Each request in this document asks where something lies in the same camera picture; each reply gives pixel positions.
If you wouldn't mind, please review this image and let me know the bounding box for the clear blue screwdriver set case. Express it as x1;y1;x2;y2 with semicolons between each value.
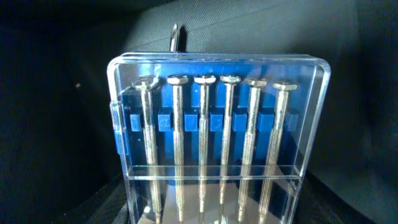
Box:
107;52;331;223

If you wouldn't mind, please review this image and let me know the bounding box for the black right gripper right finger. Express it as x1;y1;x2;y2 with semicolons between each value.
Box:
294;174;374;224

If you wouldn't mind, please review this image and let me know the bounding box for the dark green open box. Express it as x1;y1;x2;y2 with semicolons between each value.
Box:
1;1;397;223

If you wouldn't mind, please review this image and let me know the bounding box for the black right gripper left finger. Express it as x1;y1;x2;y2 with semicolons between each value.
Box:
62;177;127;223

